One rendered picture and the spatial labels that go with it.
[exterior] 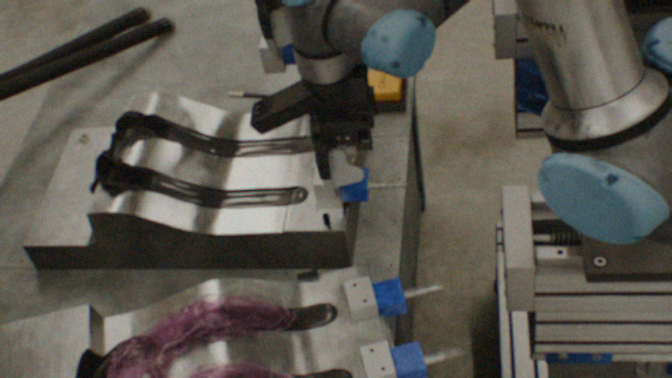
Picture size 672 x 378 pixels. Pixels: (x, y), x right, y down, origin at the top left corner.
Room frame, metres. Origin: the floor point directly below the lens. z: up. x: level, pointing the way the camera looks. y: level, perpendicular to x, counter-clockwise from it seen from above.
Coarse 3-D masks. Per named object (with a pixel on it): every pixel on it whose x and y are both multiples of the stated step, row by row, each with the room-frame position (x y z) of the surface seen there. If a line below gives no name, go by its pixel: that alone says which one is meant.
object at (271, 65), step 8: (264, 40) 1.24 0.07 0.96; (264, 48) 1.23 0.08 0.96; (280, 48) 1.22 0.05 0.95; (288, 48) 1.23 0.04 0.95; (264, 56) 1.23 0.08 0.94; (272, 56) 1.22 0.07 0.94; (288, 56) 1.22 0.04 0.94; (264, 64) 1.23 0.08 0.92; (272, 64) 1.22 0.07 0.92; (280, 64) 1.22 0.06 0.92; (288, 64) 1.22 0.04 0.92; (272, 72) 1.22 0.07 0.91; (280, 72) 1.22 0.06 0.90
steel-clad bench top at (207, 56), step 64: (128, 0) 1.69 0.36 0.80; (192, 0) 1.64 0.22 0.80; (128, 64) 1.47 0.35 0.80; (192, 64) 1.43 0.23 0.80; (256, 64) 1.39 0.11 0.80; (64, 128) 1.31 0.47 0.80; (384, 128) 1.15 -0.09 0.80; (0, 192) 1.18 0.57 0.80; (384, 192) 1.00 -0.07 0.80; (0, 256) 1.03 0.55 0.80; (384, 256) 0.87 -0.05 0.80; (0, 320) 0.90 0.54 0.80
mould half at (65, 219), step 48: (144, 96) 1.19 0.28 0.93; (96, 144) 1.18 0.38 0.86; (144, 144) 1.08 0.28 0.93; (48, 192) 1.09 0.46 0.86; (96, 192) 0.99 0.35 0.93; (144, 192) 0.98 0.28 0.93; (48, 240) 0.98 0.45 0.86; (96, 240) 0.95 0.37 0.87; (144, 240) 0.94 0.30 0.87; (192, 240) 0.92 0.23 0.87; (240, 240) 0.90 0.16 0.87; (288, 240) 0.88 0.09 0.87; (336, 240) 0.87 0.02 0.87
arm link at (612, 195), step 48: (528, 0) 0.64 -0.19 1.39; (576, 0) 0.62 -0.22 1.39; (576, 48) 0.61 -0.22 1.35; (624, 48) 0.61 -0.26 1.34; (576, 96) 0.60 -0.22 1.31; (624, 96) 0.59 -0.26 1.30; (576, 144) 0.58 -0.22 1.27; (624, 144) 0.56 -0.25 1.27; (576, 192) 0.56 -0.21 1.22; (624, 192) 0.53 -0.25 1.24; (624, 240) 0.53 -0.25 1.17
